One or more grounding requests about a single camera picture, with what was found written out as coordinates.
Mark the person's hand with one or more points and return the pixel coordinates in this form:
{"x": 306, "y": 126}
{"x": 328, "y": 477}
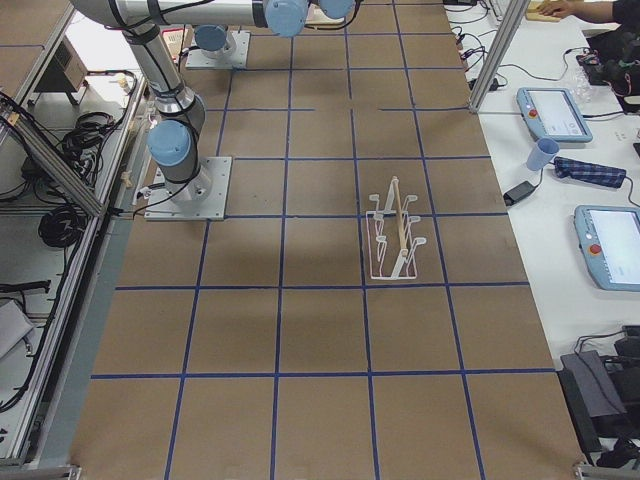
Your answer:
{"x": 558, "y": 9}

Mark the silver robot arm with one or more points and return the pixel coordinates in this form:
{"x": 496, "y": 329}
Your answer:
{"x": 173, "y": 144}
{"x": 215, "y": 41}

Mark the blue cup on desk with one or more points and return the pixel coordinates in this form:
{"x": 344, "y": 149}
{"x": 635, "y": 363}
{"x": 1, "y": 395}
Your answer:
{"x": 541, "y": 154}

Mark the far teach pendant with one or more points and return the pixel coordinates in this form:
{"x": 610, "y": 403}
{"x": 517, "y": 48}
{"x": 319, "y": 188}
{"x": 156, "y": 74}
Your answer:
{"x": 553, "y": 113}

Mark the teach pendant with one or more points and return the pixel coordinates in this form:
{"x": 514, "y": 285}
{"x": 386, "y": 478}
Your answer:
{"x": 609, "y": 242}
{"x": 553, "y": 113}

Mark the blue checkered umbrella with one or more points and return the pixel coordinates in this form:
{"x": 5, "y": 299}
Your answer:
{"x": 591, "y": 173}

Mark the black power adapter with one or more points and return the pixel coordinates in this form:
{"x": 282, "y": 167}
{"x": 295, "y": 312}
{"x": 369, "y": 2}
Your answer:
{"x": 518, "y": 193}

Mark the near teach pendant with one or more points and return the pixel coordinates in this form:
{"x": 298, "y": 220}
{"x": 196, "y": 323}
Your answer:
{"x": 609, "y": 242}

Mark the aluminium frame post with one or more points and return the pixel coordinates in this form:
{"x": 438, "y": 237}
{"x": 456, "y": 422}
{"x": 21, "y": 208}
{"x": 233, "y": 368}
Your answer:
{"x": 508, "y": 15}

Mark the white wire cup rack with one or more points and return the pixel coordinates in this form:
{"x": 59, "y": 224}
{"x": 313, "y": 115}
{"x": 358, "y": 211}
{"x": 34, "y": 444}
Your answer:
{"x": 391, "y": 244}

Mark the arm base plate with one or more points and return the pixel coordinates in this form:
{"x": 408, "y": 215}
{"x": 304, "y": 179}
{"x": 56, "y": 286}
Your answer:
{"x": 215, "y": 190}
{"x": 197, "y": 61}

